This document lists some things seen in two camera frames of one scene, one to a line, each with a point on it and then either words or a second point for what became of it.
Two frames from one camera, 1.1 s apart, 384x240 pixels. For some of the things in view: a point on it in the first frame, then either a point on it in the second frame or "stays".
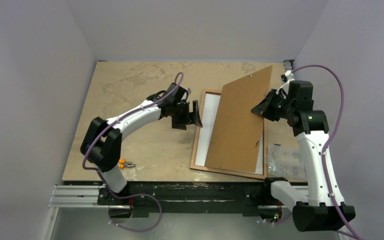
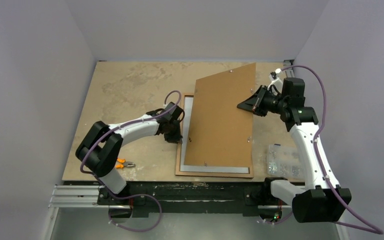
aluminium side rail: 287,65 stays
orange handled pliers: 126,164 stays
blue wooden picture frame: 195,146 → 188,170
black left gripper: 189,117 → 175,138
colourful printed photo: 210,107 → 188,102
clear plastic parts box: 285,161 stays
